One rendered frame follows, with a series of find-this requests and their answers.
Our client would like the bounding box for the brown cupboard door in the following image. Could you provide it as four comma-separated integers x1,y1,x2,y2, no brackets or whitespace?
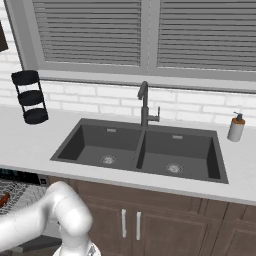
210,203,256,256
78,194,136,256
132,208,212,256

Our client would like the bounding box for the red object in dishwasher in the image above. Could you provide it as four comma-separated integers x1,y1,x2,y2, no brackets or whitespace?
0,192,11,208

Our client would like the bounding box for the dark grey tap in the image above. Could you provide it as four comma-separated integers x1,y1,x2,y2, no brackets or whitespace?
136,80,161,129

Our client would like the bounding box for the dark grey double sink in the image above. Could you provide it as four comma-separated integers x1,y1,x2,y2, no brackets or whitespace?
50,117,230,185

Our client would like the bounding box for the grey window with blinds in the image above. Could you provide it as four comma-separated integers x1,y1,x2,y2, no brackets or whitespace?
4,0,256,94

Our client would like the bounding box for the black three-tier stand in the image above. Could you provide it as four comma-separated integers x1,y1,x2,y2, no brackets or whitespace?
10,69,50,126

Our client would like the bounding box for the grey soap dispenser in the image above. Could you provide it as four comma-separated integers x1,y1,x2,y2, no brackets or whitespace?
226,111,247,143

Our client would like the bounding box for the white cupboard handle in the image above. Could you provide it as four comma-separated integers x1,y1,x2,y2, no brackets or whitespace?
135,211,142,241
120,208,128,239

